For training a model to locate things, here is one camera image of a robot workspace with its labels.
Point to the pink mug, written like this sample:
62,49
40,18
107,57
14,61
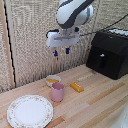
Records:
57,92

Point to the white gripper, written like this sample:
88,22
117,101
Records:
62,39

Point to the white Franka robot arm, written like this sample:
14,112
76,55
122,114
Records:
71,13

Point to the yellow butter stick box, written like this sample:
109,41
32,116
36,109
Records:
77,87

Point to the white floral rimmed plate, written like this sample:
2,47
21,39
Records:
30,111

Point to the small white bowl yellow content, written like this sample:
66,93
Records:
53,80

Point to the black box appliance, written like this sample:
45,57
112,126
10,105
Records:
108,55

